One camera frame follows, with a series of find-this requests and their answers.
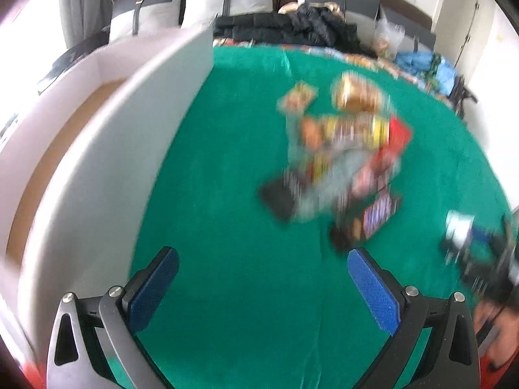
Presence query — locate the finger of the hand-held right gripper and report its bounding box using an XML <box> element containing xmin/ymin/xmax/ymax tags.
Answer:
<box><xmin>440</xmin><ymin>211</ymin><xmax>505</xmax><ymax>262</ymax></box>

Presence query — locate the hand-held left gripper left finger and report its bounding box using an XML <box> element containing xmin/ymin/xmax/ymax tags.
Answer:
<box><xmin>46</xmin><ymin>246</ymin><xmax>180</xmax><ymax>389</ymax></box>

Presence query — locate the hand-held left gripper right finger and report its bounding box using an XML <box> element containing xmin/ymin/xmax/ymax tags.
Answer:
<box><xmin>347</xmin><ymin>246</ymin><xmax>481</xmax><ymax>389</ymax></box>

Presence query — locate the long clear snack packet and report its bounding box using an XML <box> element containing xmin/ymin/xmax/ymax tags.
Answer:
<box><xmin>290</xmin><ymin>146</ymin><xmax>366</xmax><ymax>221</ymax></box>

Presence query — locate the red pillow snack packet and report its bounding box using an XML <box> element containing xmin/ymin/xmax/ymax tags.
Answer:
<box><xmin>381</xmin><ymin>117</ymin><xmax>414</xmax><ymax>159</ymax></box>

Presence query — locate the white cardboard box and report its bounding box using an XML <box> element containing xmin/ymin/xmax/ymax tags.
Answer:
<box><xmin>0</xmin><ymin>28</ymin><xmax>214</xmax><ymax>373</ymax></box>

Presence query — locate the yellow packet with brown snack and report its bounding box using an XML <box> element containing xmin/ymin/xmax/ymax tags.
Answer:
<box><xmin>302</xmin><ymin>114</ymin><xmax>392</xmax><ymax>148</ymax></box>

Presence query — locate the bread loaf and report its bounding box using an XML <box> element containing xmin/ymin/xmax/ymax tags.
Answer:
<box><xmin>332</xmin><ymin>72</ymin><xmax>386</xmax><ymax>113</ymax></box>

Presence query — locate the small pale yellow snack packet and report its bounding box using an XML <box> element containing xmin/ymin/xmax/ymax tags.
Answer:
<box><xmin>278</xmin><ymin>82</ymin><xmax>317</xmax><ymax>113</ymax></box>

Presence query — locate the clear plastic bag with snacks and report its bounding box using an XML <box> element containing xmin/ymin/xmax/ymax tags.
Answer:
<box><xmin>371</xmin><ymin>18</ymin><xmax>406</xmax><ymax>58</ymax></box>

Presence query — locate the person's red clothing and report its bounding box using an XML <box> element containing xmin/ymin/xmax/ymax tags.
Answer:
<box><xmin>474</xmin><ymin>300</ymin><xmax>519</xmax><ymax>373</ymax></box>

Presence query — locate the green embossed blanket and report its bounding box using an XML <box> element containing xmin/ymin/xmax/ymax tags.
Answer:
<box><xmin>130</xmin><ymin>44</ymin><xmax>515</xmax><ymax>389</ymax></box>

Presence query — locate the black handbag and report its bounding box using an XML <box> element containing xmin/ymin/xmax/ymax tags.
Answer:
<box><xmin>449</xmin><ymin>75</ymin><xmax>480</xmax><ymax>119</ymax></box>

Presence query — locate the green patterned cloth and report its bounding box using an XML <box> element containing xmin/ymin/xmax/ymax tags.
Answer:
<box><xmin>429</xmin><ymin>54</ymin><xmax>443</xmax><ymax>87</ymax></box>

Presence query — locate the blue cloth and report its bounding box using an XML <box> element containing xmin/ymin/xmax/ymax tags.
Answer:
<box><xmin>395</xmin><ymin>51</ymin><xmax>457</xmax><ymax>95</ymax></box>

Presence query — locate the black puffer jacket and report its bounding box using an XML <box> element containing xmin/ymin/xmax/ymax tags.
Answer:
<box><xmin>213</xmin><ymin>3</ymin><xmax>366</xmax><ymax>53</ymax></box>

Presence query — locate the beige patterned cloth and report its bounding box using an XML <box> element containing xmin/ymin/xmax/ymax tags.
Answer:
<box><xmin>279</xmin><ymin>2</ymin><xmax>345</xmax><ymax>16</ymax></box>

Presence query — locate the grey curtain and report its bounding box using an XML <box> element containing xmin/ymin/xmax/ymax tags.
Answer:
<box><xmin>59</xmin><ymin>0</ymin><xmax>115</xmax><ymax>49</ymax></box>

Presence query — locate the black wall cable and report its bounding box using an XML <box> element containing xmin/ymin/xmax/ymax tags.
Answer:
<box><xmin>453</xmin><ymin>0</ymin><xmax>482</xmax><ymax>74</ymax></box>

